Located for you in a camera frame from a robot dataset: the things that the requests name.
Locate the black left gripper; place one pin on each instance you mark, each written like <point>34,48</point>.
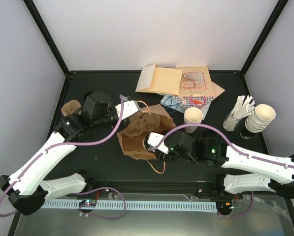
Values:
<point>125,123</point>

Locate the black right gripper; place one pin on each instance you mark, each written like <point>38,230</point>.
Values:
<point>160,156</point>

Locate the brown paper bag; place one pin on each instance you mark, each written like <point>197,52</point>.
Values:
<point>132,146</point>

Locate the single white paper cup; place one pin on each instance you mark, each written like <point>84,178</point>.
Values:
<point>145,145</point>

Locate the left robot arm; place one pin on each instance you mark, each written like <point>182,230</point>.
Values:
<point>89,124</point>

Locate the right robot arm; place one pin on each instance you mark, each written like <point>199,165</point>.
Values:
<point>263,172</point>

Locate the black lid stack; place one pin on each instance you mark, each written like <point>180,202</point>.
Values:
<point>211,134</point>

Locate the black cup sleeve stack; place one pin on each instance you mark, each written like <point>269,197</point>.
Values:
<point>86,95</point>

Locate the white paper cup stack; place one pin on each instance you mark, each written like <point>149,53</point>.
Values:
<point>192,115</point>

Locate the yellow padded envelope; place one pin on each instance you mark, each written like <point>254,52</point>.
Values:
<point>161,80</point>

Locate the brown cardboard cup carrier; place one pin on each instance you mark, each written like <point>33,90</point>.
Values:
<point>72,107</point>

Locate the blue checkered paper bag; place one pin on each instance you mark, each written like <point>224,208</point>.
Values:
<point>191,101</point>

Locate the cakes printed paper bag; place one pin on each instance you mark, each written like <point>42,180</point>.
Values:
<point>195,81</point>

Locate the tan flat paper bag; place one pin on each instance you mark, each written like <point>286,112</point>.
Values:
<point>217,90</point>

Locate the jar of white stirrers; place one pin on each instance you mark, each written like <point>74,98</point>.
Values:
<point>243,107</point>

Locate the white lid stack on sleeve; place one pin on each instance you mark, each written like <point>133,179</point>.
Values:
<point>257,121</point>

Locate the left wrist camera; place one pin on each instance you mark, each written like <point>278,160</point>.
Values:
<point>130,108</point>

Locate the light blue cable duct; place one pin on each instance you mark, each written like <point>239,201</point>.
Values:
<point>131,205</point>

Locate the black frame post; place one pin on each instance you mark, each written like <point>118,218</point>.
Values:
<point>34,12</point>
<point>270,23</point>

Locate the right black frame post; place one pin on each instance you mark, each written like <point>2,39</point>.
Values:
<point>270,23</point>

